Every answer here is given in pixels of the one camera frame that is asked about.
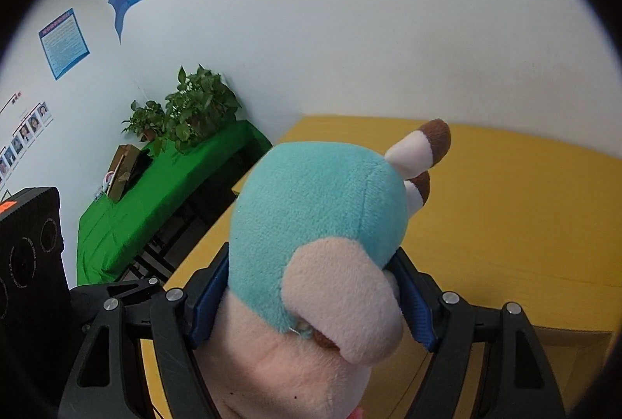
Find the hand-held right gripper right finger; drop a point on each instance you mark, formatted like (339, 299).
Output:
(418, 307)

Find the large green potted plant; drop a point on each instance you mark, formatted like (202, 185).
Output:
(199, 103)

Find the teal and pink plush pig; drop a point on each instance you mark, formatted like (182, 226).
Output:
(316, 215)

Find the wall photo chart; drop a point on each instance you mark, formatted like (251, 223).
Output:
(24, 132)

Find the blue framed wall notice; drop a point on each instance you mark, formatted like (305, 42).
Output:
(63, 42)

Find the small green potted plant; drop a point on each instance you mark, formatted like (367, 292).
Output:
(143, 120)

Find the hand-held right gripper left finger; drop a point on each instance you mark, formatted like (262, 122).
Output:
(204, 302)

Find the green tablecloth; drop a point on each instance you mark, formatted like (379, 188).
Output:
(146, 205)

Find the black chairs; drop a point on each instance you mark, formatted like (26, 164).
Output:
(165, 234)

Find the brown cardboard box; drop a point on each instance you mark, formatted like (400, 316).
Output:
(121, 171)

